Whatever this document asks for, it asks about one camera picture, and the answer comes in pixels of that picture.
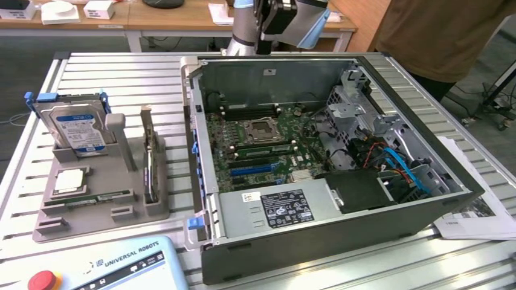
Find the green RAM stick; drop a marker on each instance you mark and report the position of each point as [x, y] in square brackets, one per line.
[261, 151]
[87, 200]

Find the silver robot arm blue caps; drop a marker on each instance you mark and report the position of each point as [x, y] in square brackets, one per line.
[244, 27]

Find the RAM slot white clips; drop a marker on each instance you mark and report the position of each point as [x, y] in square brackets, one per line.
[233, 155]
[232, 148]
[253, 113]
[253, 106]

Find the white paper stack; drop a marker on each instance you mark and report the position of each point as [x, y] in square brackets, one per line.
[219, 13]

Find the wooden cabinet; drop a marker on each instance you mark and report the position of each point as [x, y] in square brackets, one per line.
[359, 18]

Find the black round object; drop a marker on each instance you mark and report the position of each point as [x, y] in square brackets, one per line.
[163, 3]

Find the silver perforated drive cage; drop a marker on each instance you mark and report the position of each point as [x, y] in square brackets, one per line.
[343, 114]

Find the silver CPU socket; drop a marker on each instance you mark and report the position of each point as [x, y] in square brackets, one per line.
[261, 129]

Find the green motherboard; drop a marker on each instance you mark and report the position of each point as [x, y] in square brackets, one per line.
[297, 133]

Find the white labelled cardboard box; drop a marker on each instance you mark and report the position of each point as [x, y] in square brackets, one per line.
[100, 11]
[17, 13]

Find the person trunk brown shirt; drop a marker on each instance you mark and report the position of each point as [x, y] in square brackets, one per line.
[443, 36]

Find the blue card retainer bar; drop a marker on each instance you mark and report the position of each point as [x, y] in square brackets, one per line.
[193, 151]

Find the white box round dish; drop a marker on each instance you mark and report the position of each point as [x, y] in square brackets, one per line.
[60, 12]

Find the long black expansion slot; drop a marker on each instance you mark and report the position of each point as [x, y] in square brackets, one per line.
[248, 164]

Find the blue expansion slot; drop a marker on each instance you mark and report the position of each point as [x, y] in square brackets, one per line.
[249, 170]

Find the silver chipset heatsink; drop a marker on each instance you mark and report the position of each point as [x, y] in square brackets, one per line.
[301, 176]

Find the hard disk blue label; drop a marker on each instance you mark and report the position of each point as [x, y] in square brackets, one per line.
[80, 133]

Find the blue disk caddy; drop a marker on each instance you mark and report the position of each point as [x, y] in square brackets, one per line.
[45, 97]

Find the black wheeled stand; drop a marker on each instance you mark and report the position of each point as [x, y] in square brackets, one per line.
[500, 102]

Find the silver disk bay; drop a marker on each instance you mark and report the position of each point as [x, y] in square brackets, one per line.
[427, 178]

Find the grey power supply unit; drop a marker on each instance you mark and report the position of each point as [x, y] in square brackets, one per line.
[241, 217]

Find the grey parts rack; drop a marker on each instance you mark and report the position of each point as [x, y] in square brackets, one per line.
[108, 184]

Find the blue case latch tab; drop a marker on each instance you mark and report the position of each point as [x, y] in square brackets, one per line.
[193, 224]

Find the silver CPU chip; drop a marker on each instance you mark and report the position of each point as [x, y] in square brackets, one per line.
[68, 181]

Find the black open PC case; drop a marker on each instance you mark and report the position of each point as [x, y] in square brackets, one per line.
[323, 253]

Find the printed paper sheets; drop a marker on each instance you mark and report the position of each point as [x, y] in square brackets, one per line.
[475, 223]

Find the light blue teach pendant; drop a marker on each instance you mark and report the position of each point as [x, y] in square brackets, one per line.
[120, 266]

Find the red emergency stop button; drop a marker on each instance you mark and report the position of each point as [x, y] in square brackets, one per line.
[41, 281]

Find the wooden desk white frame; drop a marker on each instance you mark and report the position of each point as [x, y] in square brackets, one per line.
[181, 18]

